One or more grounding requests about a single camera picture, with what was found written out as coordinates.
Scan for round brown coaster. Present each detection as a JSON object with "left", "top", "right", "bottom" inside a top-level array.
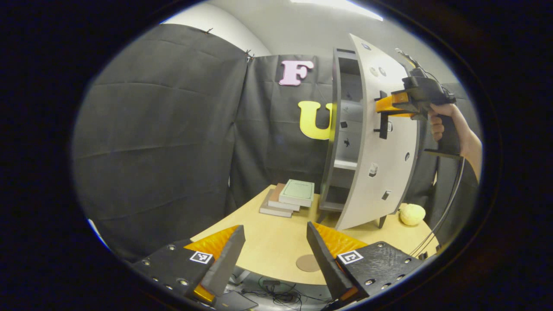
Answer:
[{"left": 296, "top": 254, "right": 321, "bottom": 273}]

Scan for tangled black floor cables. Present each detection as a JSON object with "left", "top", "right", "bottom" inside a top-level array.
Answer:
[{"left": 240, "top": 276, "right": 330, "bottom": 311}]

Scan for green book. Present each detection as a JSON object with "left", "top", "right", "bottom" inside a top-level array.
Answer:
[{"left": 279, "top": 179, "right": 315, "bottom": 208}]

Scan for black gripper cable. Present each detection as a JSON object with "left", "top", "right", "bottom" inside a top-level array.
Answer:
[{"left": 408, "top": 156, "right": 466, "bottom": 258}]

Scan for black door handle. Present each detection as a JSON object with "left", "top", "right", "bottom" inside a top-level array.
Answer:
[{"left": 373, "top": 91, "right": 390, "bottom": 140}]

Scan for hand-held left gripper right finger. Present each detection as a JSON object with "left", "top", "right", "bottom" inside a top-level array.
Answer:
[{"left": 306, "top": 222, "right": 426, "bottom": 309}]

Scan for large ceiling light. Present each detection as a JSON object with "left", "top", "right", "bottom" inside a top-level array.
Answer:
[{"left": 289, "top": 0, "right": 384, "bottom": 21}]

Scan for brown book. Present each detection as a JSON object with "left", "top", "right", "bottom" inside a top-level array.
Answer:
[{"left": 268, "top": 183, "right": 301, "bottom": 212}]

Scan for dark grey cabinet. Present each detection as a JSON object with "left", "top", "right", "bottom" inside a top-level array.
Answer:
[{"left": 319, "top": 48, "right": 388, "bottom": 229}]

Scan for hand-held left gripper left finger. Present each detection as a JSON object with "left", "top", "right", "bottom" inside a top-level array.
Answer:
[{"left": 132, "top": 225, "right": 246, "bottom": 305}]

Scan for yellow fuzzy ball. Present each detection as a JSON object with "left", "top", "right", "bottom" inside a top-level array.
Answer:
[{"left": 398, "top": 203, "right": 426, "bottom": 226}]

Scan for black backdrop cloth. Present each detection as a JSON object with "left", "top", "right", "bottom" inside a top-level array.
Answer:
[{"left": 71, "top": 24, "right": 481, "bottom": 260}]

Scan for light grey cabinet door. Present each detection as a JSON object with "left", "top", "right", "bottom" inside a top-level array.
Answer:
[{"left": 335, "top": 34, "right": 421, "bottom": 231}]

